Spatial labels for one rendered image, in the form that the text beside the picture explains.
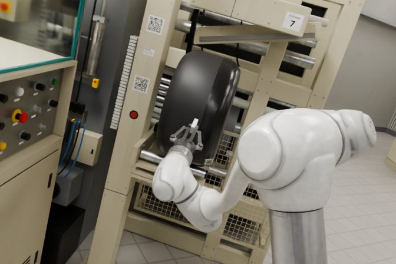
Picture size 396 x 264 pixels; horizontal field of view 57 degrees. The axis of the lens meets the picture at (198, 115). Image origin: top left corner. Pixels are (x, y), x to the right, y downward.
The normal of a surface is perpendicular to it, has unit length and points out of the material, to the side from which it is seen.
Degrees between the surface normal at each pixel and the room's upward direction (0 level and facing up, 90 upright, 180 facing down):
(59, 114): 90
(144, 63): 90
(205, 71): 38
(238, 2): 90
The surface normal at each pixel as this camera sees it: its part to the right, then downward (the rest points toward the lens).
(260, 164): -0.73, -0.13
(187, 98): -0.05, -0.10
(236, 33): -0.15, 0.24
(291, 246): -0.44, 0.02
